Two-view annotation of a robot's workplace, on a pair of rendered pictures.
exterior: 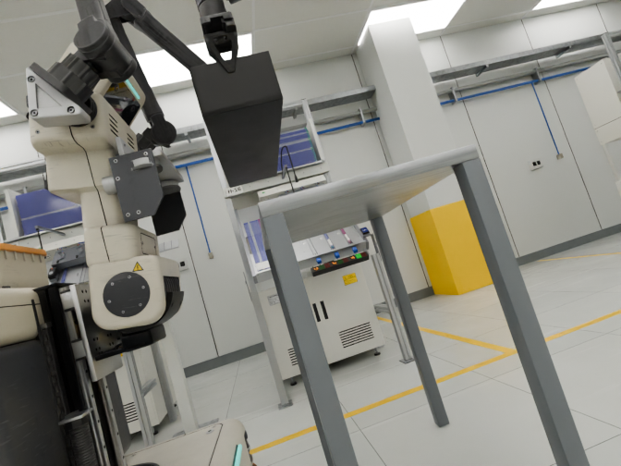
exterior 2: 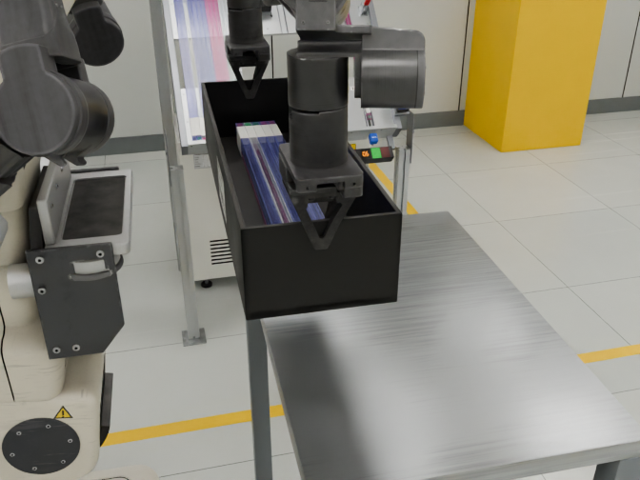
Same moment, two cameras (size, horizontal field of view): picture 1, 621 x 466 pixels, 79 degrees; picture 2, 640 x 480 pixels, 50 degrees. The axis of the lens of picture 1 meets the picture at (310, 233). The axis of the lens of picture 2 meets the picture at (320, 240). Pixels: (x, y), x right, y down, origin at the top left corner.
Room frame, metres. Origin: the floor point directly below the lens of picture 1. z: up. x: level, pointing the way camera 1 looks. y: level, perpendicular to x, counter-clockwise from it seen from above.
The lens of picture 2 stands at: (0.11, 0.11, 1.44)
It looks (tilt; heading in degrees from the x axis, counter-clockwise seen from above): 28 degrees down; 356
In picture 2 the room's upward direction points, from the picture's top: straight up
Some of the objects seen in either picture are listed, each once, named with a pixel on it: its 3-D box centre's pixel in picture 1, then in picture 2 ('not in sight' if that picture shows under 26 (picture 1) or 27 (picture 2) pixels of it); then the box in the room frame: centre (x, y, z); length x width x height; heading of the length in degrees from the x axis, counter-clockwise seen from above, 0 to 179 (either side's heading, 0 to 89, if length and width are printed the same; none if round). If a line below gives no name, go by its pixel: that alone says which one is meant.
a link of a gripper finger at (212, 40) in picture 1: (225, 55); (317, 203); (0.76, 0.06, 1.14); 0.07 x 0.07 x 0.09; 8
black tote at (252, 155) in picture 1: (244, 136); (278, 170); (1.04, 0.10, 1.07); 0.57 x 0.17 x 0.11; 8
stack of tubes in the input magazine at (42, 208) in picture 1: (66, 207); not in sight; (2.43, 1.49, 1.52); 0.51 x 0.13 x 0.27; 100
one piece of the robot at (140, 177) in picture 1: (148, 188); (76, 237); (0.99, 0.38, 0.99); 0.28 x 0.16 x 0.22; 8
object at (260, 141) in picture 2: not in sight; (279, 187); (1.04, 0.10, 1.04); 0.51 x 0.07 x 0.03; 8
